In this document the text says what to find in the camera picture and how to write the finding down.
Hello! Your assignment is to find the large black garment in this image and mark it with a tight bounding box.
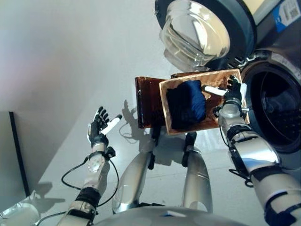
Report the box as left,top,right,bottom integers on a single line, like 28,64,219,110
166,87,203,129

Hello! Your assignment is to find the grey panel with black edge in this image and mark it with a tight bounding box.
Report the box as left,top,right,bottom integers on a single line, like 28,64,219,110
0,110,31,212

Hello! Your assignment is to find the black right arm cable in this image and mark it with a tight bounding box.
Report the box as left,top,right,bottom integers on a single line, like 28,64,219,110
229,168,254,188

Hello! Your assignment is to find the grey robot torso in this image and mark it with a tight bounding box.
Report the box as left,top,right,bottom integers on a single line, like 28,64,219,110
94,206,238,226

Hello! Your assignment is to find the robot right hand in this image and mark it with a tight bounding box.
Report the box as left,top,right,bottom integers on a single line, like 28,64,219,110
204,75,247,104

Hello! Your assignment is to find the blue white chest tag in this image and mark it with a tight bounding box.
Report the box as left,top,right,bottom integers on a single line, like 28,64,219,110
161,210,186,218

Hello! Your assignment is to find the woven wicker laundry basket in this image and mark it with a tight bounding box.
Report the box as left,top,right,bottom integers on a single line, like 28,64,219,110
158,68,250,136

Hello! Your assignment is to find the grey washing machine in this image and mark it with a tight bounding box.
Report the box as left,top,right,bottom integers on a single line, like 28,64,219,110
239,0,301,170

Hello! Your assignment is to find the blue garment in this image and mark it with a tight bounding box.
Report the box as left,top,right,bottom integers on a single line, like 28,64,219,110
180,80,206,122

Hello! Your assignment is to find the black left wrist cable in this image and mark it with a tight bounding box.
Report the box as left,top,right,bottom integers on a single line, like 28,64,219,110
61,157,119,208

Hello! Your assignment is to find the silver robot right leg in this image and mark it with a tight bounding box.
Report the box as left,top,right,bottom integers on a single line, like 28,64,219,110
181,131,214,214

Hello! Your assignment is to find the round glass washing machine door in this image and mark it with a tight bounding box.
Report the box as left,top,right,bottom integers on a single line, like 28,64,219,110
154,0,257,73

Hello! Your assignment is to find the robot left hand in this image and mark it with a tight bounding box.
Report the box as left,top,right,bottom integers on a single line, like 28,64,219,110
87,106,123,146

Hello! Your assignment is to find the brown wooden stool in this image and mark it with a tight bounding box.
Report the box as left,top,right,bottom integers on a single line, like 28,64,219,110
135,73,189,129

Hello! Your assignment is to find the silver robot shoulder cover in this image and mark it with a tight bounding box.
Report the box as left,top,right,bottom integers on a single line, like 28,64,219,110
0,202,40,226

